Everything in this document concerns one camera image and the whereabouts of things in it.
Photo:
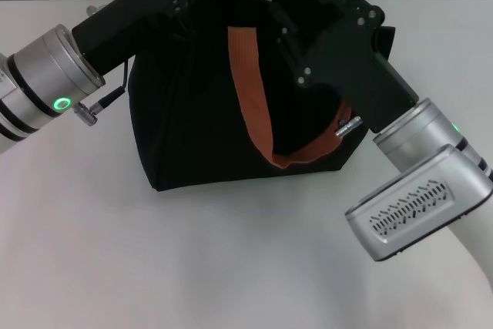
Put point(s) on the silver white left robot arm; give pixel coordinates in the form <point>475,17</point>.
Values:
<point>38,74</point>

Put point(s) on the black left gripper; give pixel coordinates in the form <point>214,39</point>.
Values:
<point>135,17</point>

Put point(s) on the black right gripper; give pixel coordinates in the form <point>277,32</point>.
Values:
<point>354,63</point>

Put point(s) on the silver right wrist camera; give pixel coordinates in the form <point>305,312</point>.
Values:
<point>416,198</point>

